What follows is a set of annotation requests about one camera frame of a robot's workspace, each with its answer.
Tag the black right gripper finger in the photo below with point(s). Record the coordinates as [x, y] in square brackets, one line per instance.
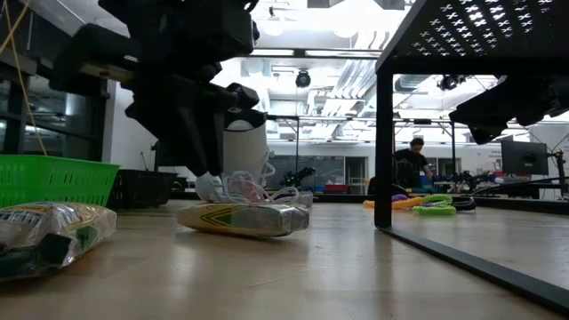
[486, 133]
[489, 104]

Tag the black plastic basket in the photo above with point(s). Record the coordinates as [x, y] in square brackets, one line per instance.
[142, 189]

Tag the red storage tray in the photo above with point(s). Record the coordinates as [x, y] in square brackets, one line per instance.
[336, 188]

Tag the black ceiling spotlight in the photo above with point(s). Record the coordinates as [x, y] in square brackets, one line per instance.
[303, 79]
[450, 82]

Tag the green plastic basket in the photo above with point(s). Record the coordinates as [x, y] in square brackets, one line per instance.
[53, 182]

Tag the black perforated metal shelf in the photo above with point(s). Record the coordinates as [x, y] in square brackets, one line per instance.
[384, 133]

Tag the green fuzzy toy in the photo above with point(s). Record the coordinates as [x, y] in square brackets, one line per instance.
[433, 211]

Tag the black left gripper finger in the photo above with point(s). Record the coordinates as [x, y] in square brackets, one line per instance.
[212, 151]
[182, 144]

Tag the yellow crayon pack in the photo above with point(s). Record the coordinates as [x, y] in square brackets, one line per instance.
[44, 226]
[240, 220]

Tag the white desk lamp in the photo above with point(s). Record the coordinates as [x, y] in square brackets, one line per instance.
[246, 146]

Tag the person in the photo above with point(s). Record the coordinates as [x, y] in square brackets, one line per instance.
[409, 162]

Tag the black background robot arm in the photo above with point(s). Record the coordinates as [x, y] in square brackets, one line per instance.
[295, 178]

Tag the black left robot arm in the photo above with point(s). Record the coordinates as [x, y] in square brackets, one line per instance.
[178, 31]

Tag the black computer monitor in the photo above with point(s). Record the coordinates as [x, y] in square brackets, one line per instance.
[524, 157]

